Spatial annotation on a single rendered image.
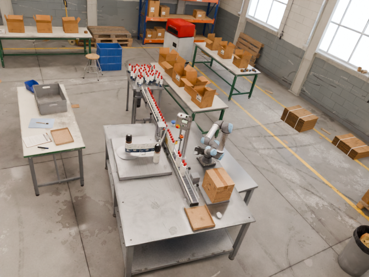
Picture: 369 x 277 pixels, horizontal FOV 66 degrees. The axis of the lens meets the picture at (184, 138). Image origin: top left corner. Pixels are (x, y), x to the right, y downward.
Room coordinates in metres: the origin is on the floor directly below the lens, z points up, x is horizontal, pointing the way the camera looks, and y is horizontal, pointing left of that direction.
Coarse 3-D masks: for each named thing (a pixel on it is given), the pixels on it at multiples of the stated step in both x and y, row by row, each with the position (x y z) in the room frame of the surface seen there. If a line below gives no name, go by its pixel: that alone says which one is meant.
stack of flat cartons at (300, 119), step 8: (288, 112) 6.27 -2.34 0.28; (296, 112) 6.29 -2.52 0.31; (304, 112) 6.37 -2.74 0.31; (288, 120) 6.23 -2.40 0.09; (296, 120) 6.08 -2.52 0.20; (304, 120) 5.93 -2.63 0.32; (312, 120) 6.12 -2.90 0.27; (296, 128) 6.00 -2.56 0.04; (304, 128) 5.97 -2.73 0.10; (312, 128) 6.21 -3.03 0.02
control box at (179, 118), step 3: (180, 114) 3.19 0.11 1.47; (183, 114) 3.21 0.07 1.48; (186, 114) 3.22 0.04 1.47; (177, 117) 3.14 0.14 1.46; (180, 117) 3.14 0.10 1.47; (183, 117) 3.14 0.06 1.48; (177, 120) 3.14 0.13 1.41; (180, 120) 3.14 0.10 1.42; (177, 123) 3.14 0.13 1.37; (180, 123) 3.14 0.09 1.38; (183, 123) 3.13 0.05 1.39; (180, 126) 3.13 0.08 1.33; (183, 126) 3.13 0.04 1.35; (183, 129) 3.13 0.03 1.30; (186, 129) 3.12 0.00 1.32
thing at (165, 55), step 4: (160, 48) 6.48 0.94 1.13; (164, 48) 6.54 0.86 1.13; (168, 48) 6.59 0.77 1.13; (160, 52) 6.47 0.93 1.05; (164, 52) 6.53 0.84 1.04; (168, 52) 6.58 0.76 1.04; (172, 52) 6.54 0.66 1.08; (176, 52) 6.46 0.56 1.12; (160, 56) 6.38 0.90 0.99; (164, 56) 6.52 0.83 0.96; (168, 56) 6.20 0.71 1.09; (172, 56) 6.26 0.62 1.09; (176, 56) 6.37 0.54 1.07; (160, 60) 6.36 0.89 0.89; (164, 60) 6.20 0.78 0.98; (168, 60) 6.22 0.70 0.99; (160, 64) 6.34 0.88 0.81; (164, 68) 6.17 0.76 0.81
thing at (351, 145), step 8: (336, 136) 5.69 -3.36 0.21; (344, 136) 5.78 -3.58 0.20; (352, 136) 5.84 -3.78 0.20; (336, 144) 5.62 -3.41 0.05; (344, 144) 5.47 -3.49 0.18; (352, 144) 5.50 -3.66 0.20; (360, 144) 5.57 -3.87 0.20; (344, 152) 5.40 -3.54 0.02; (352, 152) 5.28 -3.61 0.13; (360, 152) 5.22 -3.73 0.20; (368, 152) 5.38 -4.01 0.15
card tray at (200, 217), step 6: (186, 210) 2.17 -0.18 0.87; (192, 210) 2.22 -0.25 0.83; (198, 210) 2.24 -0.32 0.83; (204, 210) 2.25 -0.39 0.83; (192, 216) 2.14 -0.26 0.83; (198, 216) 2.16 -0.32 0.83; (204, 216) 2.17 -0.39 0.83; (210, 216) 2.18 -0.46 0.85; (192, 222) 2.06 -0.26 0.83; (198, 222) 2.07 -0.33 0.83; (204, 222) 2.09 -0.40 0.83; (210, 222) 2.11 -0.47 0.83; (192, 228) 1.97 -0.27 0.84; (198, 228) 1.98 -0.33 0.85; (204, 228) 2.01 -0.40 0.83
